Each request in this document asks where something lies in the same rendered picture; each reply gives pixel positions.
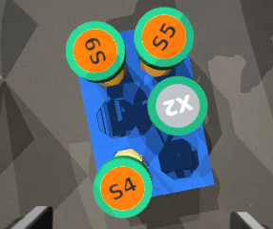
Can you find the blue tube rack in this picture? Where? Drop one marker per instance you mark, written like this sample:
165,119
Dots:
118,120

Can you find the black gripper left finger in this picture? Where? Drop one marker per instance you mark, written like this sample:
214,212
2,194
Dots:
41,217

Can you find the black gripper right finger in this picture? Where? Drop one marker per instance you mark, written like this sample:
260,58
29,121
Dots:
242,220

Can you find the green-capped sample tube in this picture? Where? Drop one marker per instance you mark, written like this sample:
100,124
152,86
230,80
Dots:
123,185

